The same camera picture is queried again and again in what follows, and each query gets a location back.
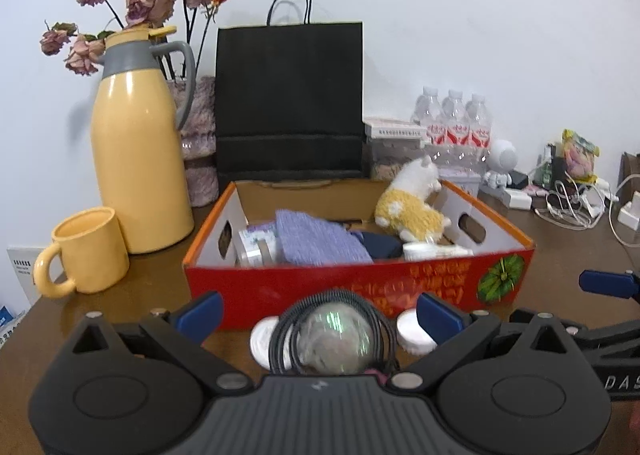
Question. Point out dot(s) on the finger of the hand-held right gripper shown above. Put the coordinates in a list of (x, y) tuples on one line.
[(607, 283), (610, 337)]

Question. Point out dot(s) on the blue and white packet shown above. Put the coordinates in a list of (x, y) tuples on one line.
[(10, 320)]

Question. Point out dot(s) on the fuzzy pink vase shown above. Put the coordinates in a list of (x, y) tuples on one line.
[(200, 150)]

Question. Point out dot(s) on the colourful snack bag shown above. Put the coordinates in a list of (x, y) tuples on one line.
[(580, 155)]

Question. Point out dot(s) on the white charger block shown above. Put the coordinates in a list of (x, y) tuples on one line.
[(517, 198)]

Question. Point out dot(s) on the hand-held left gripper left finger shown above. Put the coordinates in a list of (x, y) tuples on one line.
[(200, 313)]

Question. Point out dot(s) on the white power adapter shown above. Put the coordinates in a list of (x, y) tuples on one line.
[(631, 212)]

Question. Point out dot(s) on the cotton swab box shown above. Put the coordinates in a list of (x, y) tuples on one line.
[(255, 245)]

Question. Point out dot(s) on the navy zip pouch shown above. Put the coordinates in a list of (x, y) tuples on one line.
[(380, 245)]

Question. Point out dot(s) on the black upright device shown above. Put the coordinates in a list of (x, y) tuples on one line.
[(552, 165)]

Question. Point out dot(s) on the red cardboard box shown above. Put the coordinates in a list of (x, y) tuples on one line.
[(300, 290)]

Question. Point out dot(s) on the clear water bottle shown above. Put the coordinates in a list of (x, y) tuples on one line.
[(479, 132), (455, 127), (430, 125)]

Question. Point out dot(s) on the clear snack container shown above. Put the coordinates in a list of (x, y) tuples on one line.
[(395, 157)]

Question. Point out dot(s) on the purple woven cloth bag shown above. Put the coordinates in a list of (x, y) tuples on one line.
[(320, 240)]

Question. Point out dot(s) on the yellow mug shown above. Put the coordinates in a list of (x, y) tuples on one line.
[(87, 250)]

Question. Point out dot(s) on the white robot toy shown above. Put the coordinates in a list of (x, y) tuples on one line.
[(500, 160)]

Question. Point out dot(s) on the dried rose bouquet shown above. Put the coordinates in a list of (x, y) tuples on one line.
[(145, 5)]

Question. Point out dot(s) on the yellow thermos jug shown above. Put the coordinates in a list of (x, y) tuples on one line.
[(142, 160)]

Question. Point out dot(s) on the black power adapter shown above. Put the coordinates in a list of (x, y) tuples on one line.
[(518, 180)]

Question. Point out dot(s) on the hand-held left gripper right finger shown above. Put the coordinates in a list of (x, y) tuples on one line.
[(440, 319)]

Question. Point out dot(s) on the flat white box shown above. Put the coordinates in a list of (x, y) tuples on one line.
[(395, 127)]

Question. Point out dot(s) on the clear plastic bag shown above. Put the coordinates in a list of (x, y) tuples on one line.
[(332, 340)]

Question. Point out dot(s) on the white and yellow alpaca plush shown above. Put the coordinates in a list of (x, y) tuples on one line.
[(410, 205)]

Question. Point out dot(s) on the black paper bag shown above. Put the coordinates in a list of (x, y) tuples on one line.
[(290, 100)]

